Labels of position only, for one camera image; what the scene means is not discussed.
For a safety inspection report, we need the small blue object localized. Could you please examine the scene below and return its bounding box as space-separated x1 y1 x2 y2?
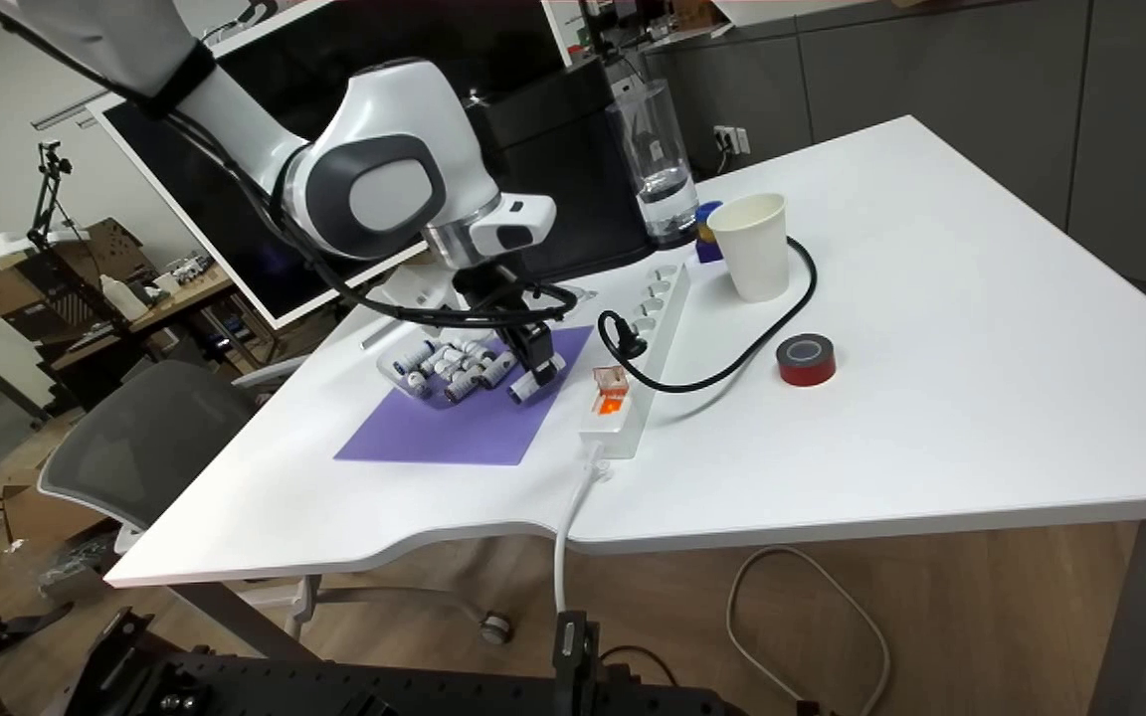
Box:
693 198 730 265

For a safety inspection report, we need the white power strip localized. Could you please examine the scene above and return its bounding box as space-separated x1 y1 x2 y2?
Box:
576 253 697 461

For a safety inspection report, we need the black power cable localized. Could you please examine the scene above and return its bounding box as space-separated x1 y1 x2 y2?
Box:
592 231 823 398

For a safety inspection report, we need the large black monitor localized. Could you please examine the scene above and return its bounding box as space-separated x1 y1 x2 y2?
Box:
90 0 581 333

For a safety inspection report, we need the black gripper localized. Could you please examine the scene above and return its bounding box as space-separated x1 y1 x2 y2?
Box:
450 257 569 390

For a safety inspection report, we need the black coffee machine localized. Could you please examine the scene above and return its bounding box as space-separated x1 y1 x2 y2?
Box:
467 56 663 286

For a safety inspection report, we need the white paper cup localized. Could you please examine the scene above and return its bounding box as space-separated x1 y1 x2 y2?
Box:
704 191 796 305

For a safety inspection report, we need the black metal frame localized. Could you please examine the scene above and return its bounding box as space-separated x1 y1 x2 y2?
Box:
64 605 744 716

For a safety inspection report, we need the red and black tape roll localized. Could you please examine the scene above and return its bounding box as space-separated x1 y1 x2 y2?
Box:
771 331 845 390

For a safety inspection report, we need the purple rectangular mat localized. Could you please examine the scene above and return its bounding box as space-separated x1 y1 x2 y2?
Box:
336 321 597 471

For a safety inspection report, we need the grey mesh office chair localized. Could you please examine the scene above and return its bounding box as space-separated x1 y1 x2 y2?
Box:
35 358 263 537

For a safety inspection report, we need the white cable loop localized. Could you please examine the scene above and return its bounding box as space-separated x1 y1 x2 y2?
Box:
726 546 897 716

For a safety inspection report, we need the black tripod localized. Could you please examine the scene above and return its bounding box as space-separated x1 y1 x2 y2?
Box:
27 138 80 249

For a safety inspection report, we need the cluttered wooden shelf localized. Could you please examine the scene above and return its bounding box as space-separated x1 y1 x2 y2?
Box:
0 213 287 402

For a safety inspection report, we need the small white bottle black cap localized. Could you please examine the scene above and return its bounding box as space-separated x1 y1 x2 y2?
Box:
480 341 523 387
506 370 564 415
446 355 502 404
422 341 467 390
389 347 438 390

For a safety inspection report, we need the white power strip cable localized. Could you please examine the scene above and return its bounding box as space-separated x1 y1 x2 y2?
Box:
548 448 610 619

